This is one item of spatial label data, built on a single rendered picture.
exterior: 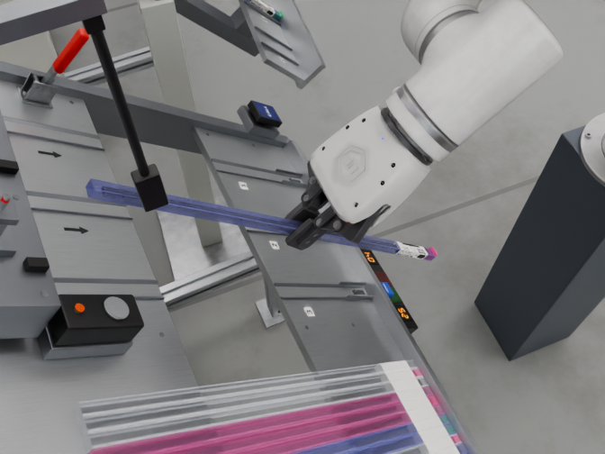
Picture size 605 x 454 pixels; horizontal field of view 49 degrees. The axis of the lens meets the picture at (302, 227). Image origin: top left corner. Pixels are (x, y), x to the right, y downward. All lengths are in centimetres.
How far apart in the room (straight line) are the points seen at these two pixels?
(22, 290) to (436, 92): 40
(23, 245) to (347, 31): 192
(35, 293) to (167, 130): 48
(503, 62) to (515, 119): 158
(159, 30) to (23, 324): 78
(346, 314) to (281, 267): 11
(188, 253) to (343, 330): 102
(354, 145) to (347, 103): 148
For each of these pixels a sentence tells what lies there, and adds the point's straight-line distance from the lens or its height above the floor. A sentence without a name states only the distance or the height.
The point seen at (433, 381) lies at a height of 74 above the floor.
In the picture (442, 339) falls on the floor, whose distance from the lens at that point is 177.
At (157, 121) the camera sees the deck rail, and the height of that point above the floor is 89.
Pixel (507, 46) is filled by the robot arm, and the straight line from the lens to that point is 65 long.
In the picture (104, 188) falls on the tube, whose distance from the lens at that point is 59.
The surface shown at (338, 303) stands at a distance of 92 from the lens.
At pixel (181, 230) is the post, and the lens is 190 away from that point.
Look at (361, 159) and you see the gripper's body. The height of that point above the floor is 107.
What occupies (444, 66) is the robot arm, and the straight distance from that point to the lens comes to 66.
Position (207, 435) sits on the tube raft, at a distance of 64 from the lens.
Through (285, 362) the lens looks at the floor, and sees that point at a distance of 171.
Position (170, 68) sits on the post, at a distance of 133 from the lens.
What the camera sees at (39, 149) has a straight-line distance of 79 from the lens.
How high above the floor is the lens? 161
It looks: 59 degrees down
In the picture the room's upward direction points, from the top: straight up
